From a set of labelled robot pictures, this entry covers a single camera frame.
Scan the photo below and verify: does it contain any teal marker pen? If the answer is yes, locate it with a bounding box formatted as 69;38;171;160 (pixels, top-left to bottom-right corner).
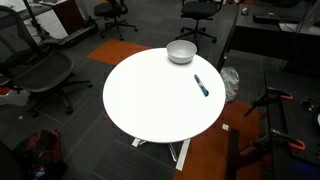
194;74;209;97

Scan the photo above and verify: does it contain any white bowl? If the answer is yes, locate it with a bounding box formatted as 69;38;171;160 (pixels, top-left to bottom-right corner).
166;40;197;64

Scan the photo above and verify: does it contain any round white table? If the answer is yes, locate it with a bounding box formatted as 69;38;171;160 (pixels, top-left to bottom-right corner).
103;48;226;170

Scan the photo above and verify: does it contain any white plastic bag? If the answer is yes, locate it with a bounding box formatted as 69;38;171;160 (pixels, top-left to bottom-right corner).
220;67;240;102

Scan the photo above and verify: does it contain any black swivel chair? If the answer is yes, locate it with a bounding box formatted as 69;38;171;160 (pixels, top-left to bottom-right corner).
176;0;224;43

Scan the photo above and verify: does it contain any computer mouse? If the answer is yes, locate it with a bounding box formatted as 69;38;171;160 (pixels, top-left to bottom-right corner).
241;7;249;15

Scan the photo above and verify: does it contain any black keyboard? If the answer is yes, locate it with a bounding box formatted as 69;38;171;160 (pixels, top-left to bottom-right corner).
253;13;300;24

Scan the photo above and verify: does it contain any electric scooter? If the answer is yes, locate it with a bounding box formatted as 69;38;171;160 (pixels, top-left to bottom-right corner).
22;0;98;46

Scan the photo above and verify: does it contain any black mesh office chair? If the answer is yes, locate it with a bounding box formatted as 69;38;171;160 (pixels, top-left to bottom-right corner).
0;5;93;117

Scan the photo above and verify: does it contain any red black backpack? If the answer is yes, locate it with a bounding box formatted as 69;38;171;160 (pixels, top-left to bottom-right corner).
13;129;67;180

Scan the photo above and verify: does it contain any black desk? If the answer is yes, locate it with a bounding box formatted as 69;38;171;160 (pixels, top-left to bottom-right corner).
217;0;320;74

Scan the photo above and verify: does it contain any orange handled clamp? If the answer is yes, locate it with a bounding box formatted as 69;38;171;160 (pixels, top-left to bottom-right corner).
244;87;293;117
250;128;306;152

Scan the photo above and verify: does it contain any orange handled clamp lower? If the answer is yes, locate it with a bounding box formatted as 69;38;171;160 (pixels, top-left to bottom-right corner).
250;128;306;152

